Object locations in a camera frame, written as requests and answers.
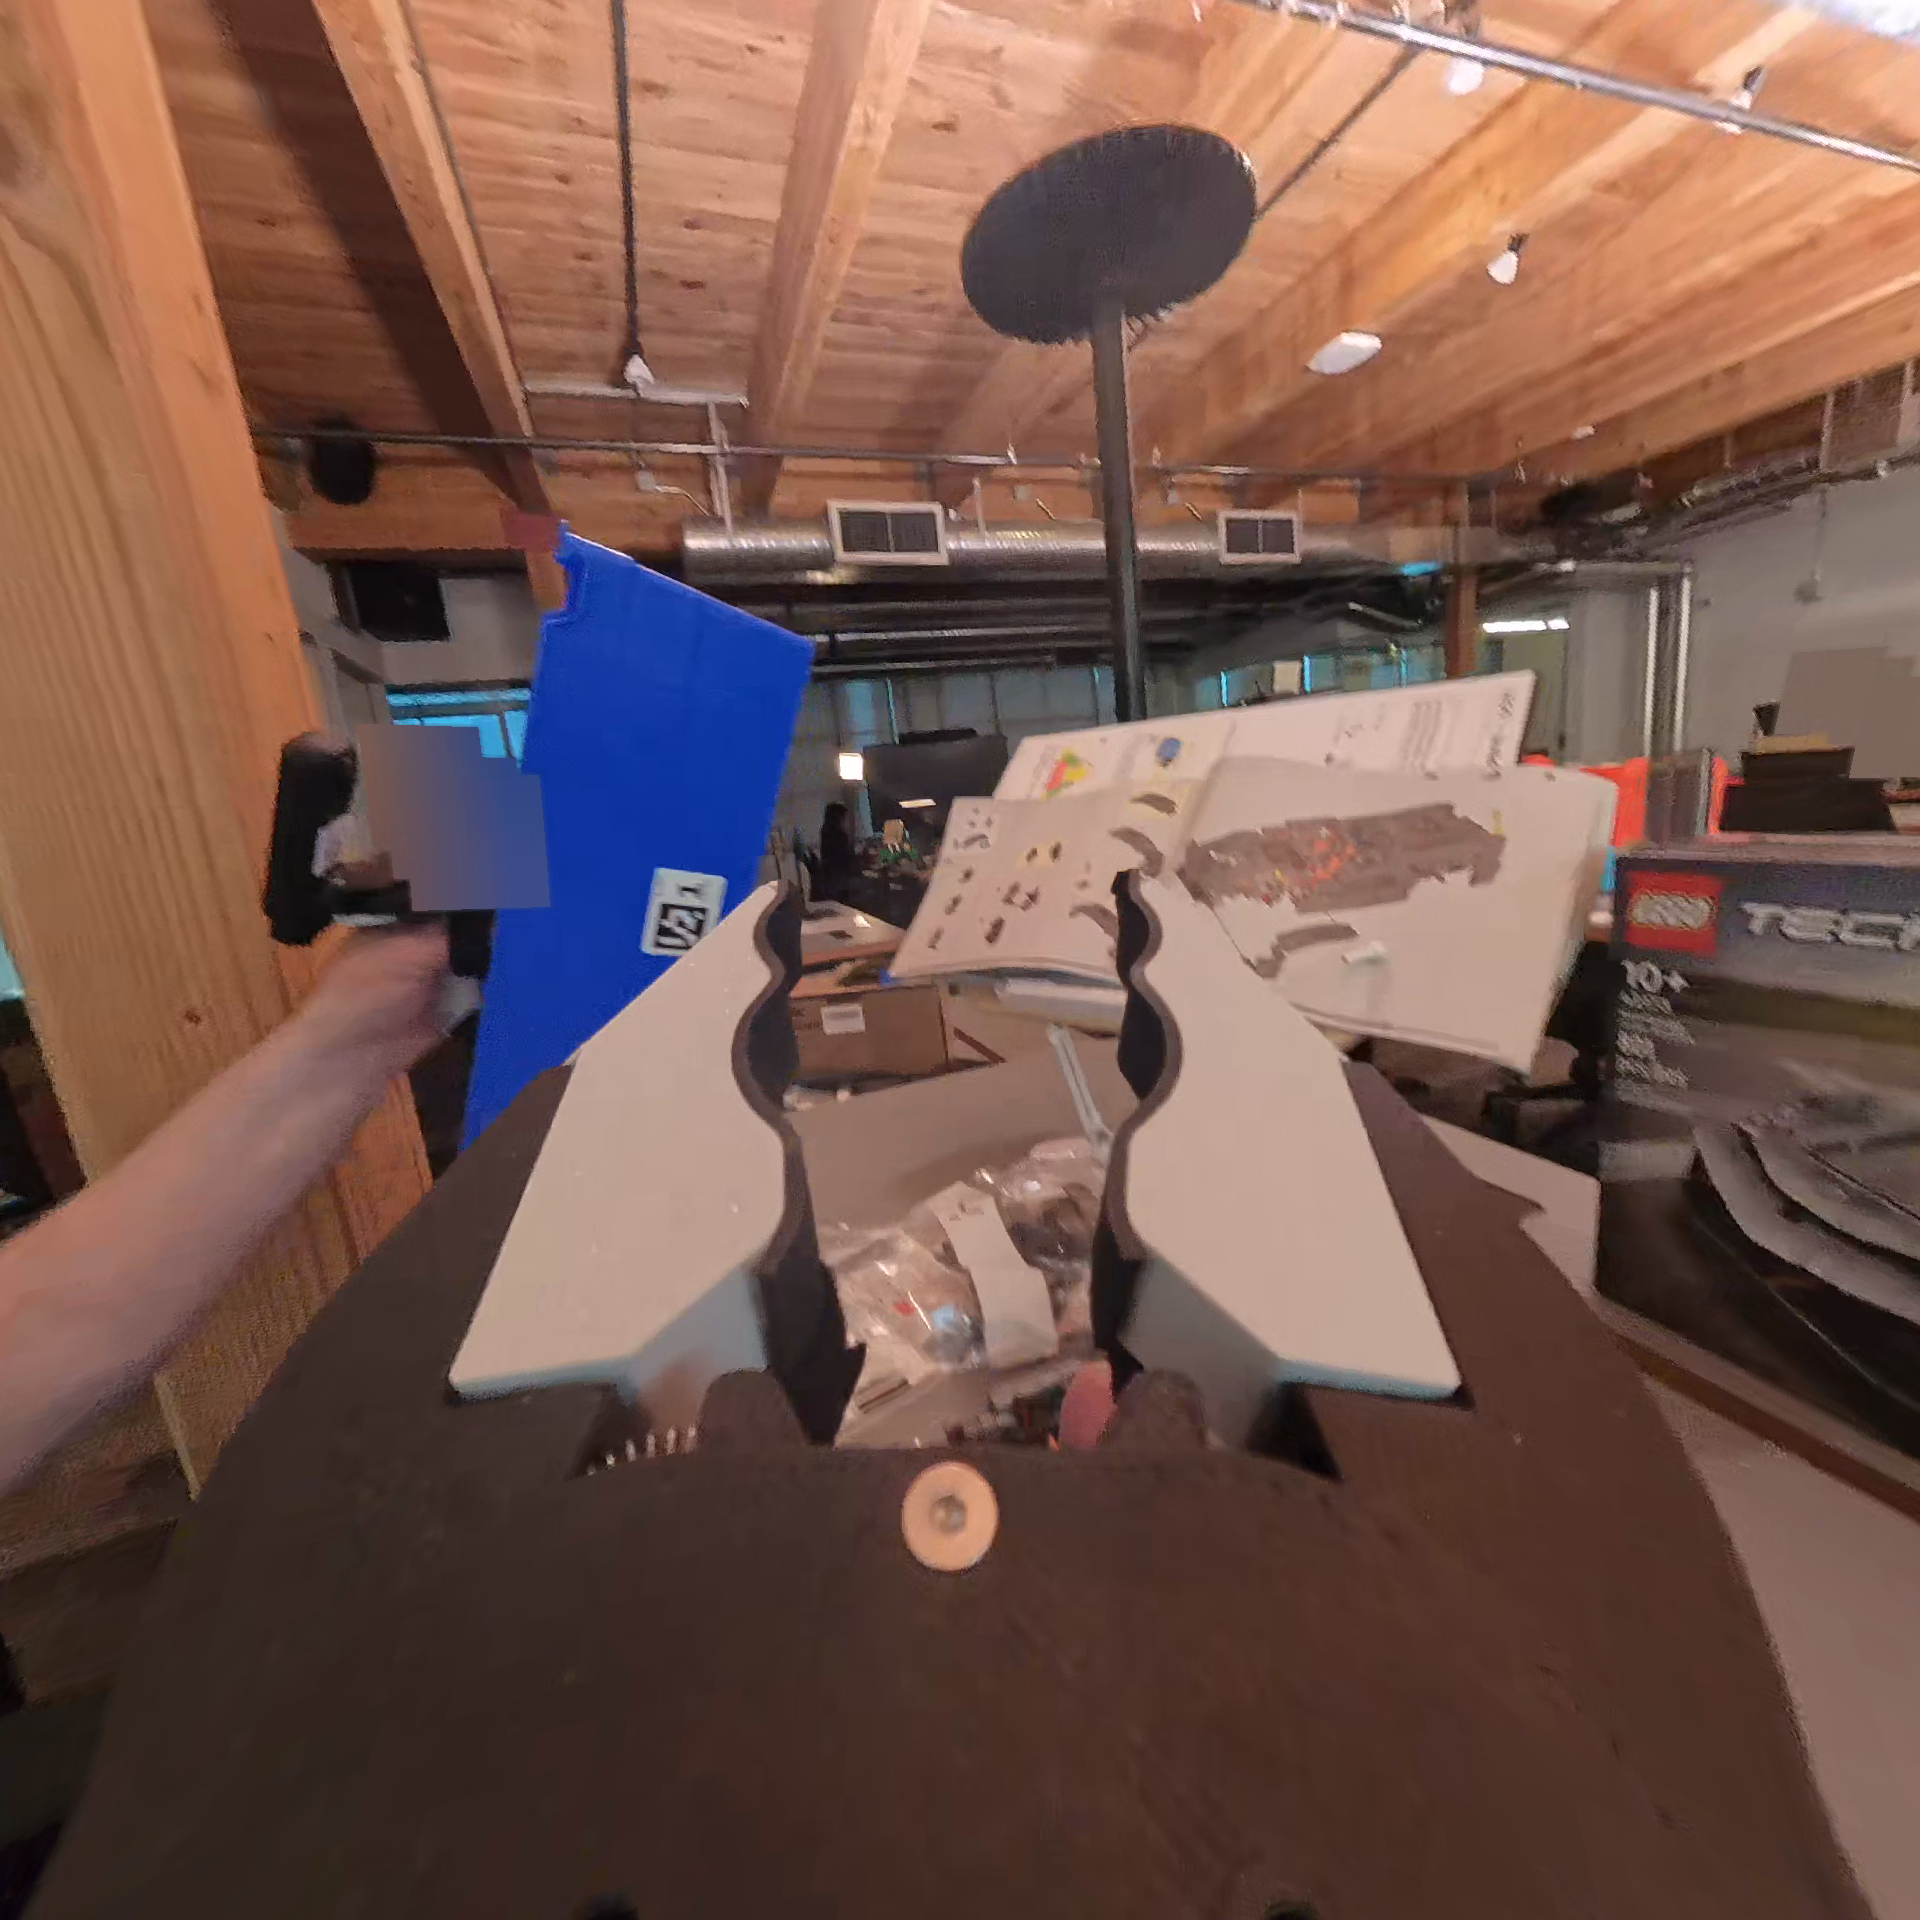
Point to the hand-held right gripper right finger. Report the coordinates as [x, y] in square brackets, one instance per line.
[1276, 1201]

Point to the thick wooden post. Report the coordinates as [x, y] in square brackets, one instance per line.
[119, 524]

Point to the white air vent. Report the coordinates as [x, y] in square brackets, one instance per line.
[1257, 537]
[886, 534]

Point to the white book stand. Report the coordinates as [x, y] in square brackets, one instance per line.
[1073, 1080]

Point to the cardboard box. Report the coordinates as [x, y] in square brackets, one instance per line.
[870, 1037]

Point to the lego set box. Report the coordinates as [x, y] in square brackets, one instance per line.
[1724, 1080]

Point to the black box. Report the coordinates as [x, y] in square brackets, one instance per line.
[1800, 788]

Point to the blue bin with square tag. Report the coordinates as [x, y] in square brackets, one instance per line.
[645, 750]

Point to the person's left forearm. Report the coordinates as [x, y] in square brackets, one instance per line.
[149, 1231]

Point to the silver ventilation duct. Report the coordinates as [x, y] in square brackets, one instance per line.
[1051, 548]

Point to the orange bag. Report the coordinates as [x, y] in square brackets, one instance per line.
[1665, 796]

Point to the instruction booklet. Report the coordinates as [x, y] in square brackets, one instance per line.
[1349, 960]

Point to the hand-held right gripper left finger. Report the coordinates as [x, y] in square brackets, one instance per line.
[630, 1201]

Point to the clear bag with white strip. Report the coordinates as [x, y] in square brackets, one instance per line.
[990, 1276]

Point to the person's left hand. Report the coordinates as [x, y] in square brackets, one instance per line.
[389, 1005]

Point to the dark monitor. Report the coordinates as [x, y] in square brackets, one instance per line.
[931, 781]

